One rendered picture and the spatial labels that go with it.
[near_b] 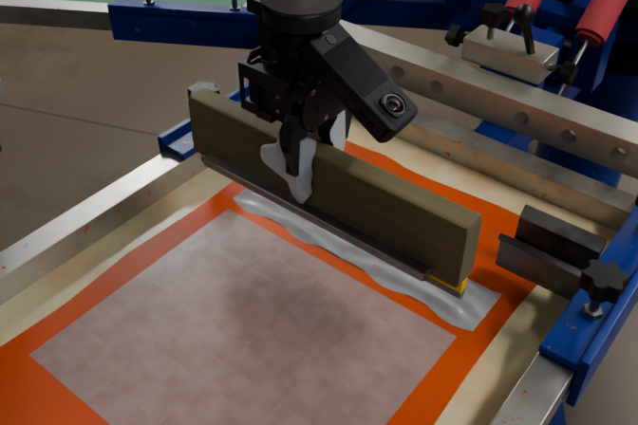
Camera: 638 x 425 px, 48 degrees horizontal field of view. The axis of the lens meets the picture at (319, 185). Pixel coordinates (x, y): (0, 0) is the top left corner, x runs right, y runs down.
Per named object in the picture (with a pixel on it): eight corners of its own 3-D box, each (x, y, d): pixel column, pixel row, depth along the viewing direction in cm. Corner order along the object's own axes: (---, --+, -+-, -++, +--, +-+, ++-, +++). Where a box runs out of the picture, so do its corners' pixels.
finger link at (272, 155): (269, 184, 78) (274, 107, 73) (311, 206, 75) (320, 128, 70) (250, 194, 76) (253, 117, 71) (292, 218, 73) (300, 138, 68)
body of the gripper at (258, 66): (289, 83, 76) (286, -26, 69) (354, 111, 72) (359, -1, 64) (239, 115, 71) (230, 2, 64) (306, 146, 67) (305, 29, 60)
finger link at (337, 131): (308, 152, 82) (299, 87, 75) (349, 172, 79) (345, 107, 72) (290, 168, 80) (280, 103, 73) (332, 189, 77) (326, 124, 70)
